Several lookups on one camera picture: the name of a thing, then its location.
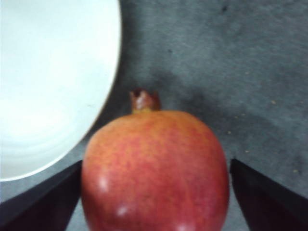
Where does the red pomegranate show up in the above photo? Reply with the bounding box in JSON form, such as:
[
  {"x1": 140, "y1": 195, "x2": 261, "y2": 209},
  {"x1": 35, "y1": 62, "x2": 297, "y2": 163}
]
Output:
[{"x1": 81, "y1": 89, "x2": 229, "y2": 231}]

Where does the white plate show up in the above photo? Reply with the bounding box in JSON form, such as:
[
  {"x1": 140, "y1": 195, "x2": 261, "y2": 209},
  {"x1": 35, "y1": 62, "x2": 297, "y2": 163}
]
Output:
[{"x1": 0, "y1": 0, "x2": 128, "y2": 202}]

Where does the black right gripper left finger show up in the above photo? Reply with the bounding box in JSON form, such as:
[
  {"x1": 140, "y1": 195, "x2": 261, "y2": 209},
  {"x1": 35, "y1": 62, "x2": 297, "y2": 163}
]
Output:
[{"x1": 0, "y1": 160, "x2": 82, "y2": 231}]

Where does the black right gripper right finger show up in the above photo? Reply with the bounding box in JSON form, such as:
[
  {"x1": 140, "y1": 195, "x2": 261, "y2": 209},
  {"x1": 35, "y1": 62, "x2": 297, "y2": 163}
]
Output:
[{"x1": 230, "y1": 159, "x2": 308, "y2": 231}]

